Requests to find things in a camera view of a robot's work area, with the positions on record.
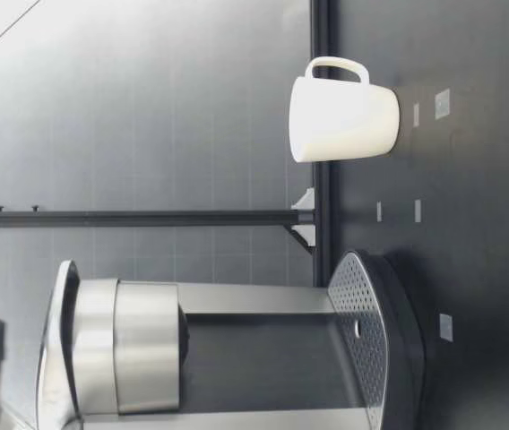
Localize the silver and black coffee machine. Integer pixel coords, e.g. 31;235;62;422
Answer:
41;248;440;430

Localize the white mug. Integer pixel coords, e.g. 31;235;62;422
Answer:
286;56;402;164

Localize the black frame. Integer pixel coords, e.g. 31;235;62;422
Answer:
0;0;343;288

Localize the white frame corner bracket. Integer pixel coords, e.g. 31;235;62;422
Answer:
283;225;316;254
289;187;316;211

